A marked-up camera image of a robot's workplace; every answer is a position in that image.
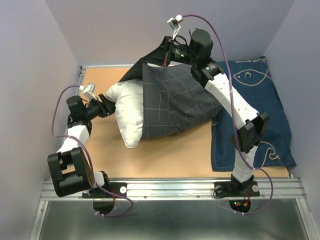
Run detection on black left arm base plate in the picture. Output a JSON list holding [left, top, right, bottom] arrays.
[[81, 182, 128, 199]]

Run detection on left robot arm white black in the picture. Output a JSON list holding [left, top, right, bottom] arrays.
[[47, 94, 116, 197]]

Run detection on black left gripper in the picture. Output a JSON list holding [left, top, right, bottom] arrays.
[[83, 93, 121, 120]]

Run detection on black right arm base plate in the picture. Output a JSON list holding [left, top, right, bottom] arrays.
[[213, 181, 260, 199]]

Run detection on aluminium table edge frame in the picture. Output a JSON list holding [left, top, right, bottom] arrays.
[[29, 64, 201, 240]]

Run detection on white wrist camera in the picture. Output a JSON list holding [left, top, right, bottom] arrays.
[[167, 14, 183, 40], [79, 83, 97, 101]]

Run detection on blue fish-print cushion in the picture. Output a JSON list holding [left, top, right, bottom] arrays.
[[211, 56, 297, 172]]

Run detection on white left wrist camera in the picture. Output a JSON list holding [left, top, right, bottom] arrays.
[[79, 83, 97, 101]]

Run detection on grey checked pillowcase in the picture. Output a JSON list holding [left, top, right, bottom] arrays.
[[119, 60, 223, 139]]

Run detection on aluminium mounting rail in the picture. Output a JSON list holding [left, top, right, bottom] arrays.
[[39, 177, 307, 201]]

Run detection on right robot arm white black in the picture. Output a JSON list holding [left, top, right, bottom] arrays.
[[142, 28, 270, 198]]

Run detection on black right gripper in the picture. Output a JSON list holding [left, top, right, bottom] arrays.
[[142, 34, 199, 67]]

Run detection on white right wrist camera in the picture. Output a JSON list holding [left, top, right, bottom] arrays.
[[167, 14, 183, 40]]

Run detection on white stained pillow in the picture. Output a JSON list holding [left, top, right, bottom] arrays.
[[106, 79, 144, 149]]

